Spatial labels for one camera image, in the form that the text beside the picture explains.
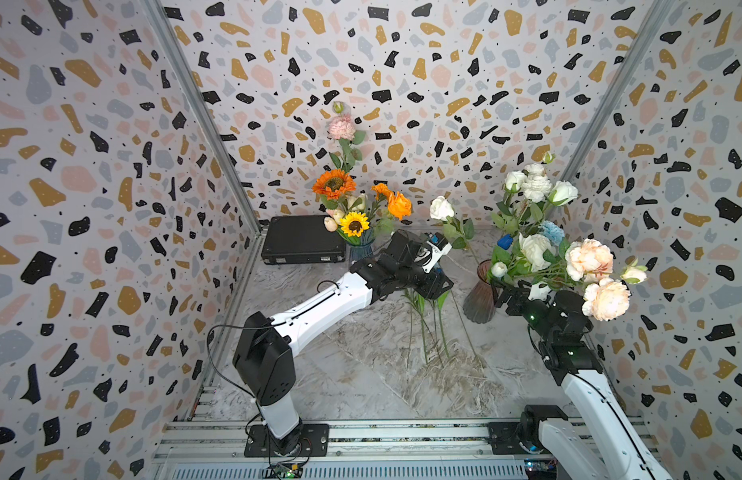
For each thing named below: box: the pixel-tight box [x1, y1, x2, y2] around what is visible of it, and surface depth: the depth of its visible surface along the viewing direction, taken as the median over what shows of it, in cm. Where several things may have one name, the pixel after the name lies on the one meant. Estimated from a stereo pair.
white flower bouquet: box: [429, 152, 578, 301], surface depth 75 cm
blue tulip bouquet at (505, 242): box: [497, 234, 513, 250], surface depth 79 cm
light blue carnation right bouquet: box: [540, 220, 565, 246], surface depth 75 cm
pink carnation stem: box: [328, 101, 366, 172], surface depth 89 cm
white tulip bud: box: [491, 261, 508, 278], surface depth 75 cm
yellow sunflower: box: [339, 211, 370, 237], surface depth 80 cm
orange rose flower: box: [388, 191, 413, 221], surface depth 79 cm
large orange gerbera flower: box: [312, 169, 357, 200], surface depth 72 cm
